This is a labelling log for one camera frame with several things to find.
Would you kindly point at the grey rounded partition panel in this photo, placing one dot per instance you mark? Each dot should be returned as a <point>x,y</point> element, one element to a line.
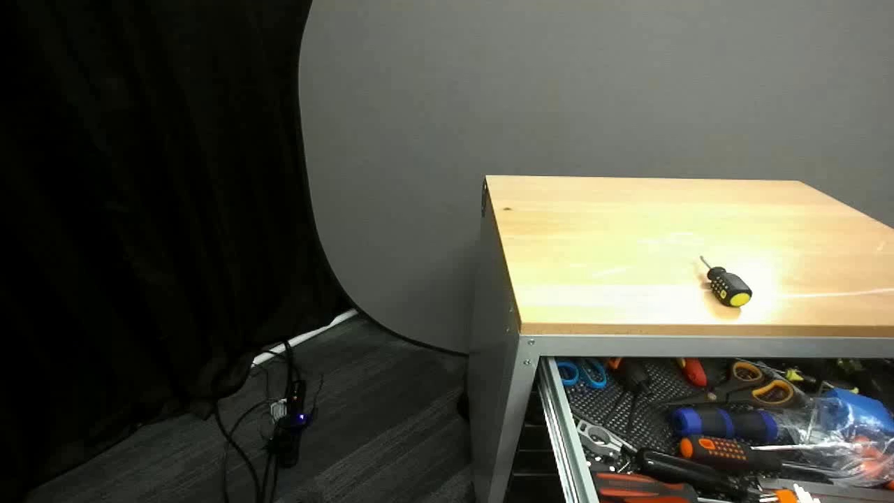
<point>560,93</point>

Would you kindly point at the red orange hand tool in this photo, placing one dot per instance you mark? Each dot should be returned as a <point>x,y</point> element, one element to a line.
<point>644,486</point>

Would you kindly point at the blue plastic tool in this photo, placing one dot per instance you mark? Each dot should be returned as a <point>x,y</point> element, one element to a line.
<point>861,409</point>

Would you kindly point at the grey metal tool drawer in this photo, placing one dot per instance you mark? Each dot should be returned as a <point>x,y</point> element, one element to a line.
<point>560,419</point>

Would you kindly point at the black power strip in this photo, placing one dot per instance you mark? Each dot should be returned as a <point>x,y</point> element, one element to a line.
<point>293,419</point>

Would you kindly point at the clear plastic bag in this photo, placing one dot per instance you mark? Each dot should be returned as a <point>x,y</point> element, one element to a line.
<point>839,448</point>

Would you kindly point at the black curtain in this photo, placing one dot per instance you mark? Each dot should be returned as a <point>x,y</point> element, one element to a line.
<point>141,184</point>

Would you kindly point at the metal cabinet with wooden top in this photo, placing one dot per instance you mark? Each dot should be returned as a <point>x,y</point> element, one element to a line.
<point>651,240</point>

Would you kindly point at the yellow black stubby screwdriver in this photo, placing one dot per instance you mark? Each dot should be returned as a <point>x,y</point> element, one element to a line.
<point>726,283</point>

